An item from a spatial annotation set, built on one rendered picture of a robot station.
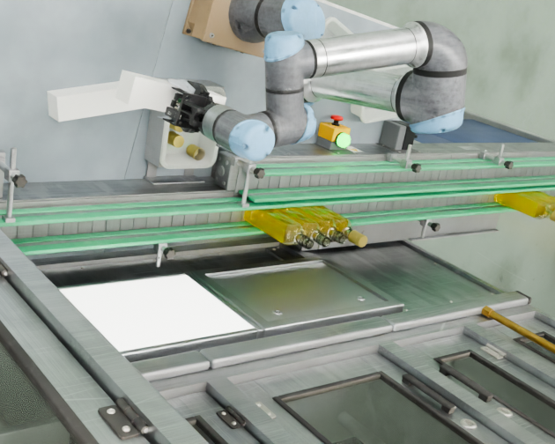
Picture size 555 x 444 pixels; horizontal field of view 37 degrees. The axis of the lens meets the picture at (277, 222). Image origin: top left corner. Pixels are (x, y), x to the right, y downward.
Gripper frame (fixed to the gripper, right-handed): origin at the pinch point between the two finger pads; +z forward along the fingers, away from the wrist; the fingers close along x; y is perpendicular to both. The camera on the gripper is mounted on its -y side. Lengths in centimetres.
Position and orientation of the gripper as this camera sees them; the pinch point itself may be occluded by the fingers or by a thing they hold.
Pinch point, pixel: (174, 99)
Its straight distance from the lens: 185.7
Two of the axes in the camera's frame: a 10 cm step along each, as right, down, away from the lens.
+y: -7.5, -0.9, -6.5
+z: -5.9, -3.6, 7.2
